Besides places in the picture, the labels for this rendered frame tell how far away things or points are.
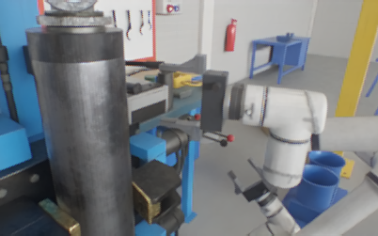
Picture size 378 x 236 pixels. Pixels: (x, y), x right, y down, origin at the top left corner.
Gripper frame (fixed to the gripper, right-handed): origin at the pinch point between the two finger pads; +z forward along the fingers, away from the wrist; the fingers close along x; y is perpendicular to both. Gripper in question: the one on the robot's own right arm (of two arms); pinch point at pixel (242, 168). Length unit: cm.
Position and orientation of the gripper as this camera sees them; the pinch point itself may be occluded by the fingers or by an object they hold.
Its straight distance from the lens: 120.3
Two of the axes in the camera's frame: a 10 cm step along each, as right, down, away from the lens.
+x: -5.4, 5.5, 6.4
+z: -6.0, -7.9, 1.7
